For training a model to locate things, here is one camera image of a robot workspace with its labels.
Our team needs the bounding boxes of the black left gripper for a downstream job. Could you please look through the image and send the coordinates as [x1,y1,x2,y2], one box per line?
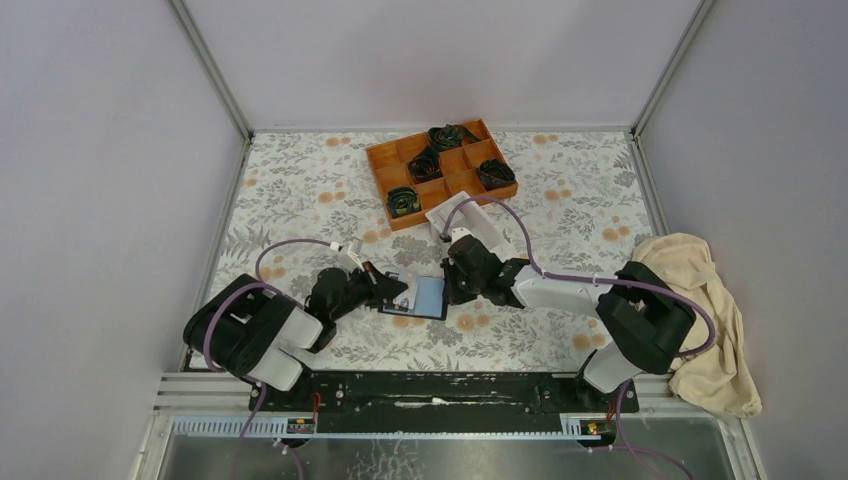
[330,261,408,323]

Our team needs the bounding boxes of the white VIP card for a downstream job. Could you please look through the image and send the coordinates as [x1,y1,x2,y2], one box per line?
[392,270,420,311]

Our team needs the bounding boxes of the black leather card holder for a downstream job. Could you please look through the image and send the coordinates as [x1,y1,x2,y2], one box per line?
[378,269,448,321]

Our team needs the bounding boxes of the white plastic card box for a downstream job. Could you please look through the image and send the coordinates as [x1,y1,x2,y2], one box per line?
[425,191,517,261]

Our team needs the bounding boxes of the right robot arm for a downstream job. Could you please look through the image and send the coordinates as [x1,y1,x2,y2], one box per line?
[441,229,697,412]

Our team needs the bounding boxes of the orange wooden divided tray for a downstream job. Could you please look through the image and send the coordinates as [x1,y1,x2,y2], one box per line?
[366,119,518,231]

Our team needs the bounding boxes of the rolled black belt front-left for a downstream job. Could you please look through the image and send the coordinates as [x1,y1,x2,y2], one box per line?
[386,186,421,218]

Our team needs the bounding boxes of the rolled black belt right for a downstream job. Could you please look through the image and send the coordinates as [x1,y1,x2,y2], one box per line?
[476,158,516,191]

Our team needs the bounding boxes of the rolled black belt middle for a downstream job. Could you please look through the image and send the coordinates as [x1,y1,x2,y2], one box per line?
[407,146,443,184]

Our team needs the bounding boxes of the rolled black belt top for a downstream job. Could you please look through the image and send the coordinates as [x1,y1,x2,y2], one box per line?
[426,124,480,152]

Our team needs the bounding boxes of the beige crumpled cloth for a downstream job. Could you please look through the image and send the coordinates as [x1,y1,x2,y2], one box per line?
[632,233,763,418]

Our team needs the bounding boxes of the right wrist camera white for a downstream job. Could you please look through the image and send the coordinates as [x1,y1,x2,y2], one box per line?
[449,227,472,244]

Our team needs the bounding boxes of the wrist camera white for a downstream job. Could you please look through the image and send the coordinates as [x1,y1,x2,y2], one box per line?
[331,239,364,272]
[449,227,472,244]

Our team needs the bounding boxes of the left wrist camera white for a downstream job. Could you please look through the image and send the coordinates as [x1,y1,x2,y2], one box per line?
[331,239,364,272]

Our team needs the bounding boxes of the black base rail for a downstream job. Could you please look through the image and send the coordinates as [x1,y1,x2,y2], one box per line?
[249,370,640,434]

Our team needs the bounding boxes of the white slotted cable duct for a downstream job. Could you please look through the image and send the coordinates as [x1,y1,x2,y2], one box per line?
[172,415,602,441]

